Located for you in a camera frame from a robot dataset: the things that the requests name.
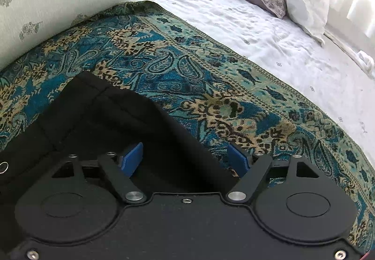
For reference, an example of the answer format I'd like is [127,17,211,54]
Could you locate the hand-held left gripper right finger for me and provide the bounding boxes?
[226,143,321,205]

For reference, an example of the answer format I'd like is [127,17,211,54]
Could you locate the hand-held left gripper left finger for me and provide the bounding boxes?
[51,142,147,205]

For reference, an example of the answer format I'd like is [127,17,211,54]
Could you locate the white bed sheet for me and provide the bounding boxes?
[133,0,375,167]

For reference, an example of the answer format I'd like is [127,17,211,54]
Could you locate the teal paisley blanket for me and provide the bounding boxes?
[0,0,375,255]

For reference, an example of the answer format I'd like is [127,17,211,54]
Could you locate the white knotted cloth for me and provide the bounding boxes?
[324,28,375,76]

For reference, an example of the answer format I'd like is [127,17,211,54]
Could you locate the black pants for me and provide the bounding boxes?
[0,71,243,255]

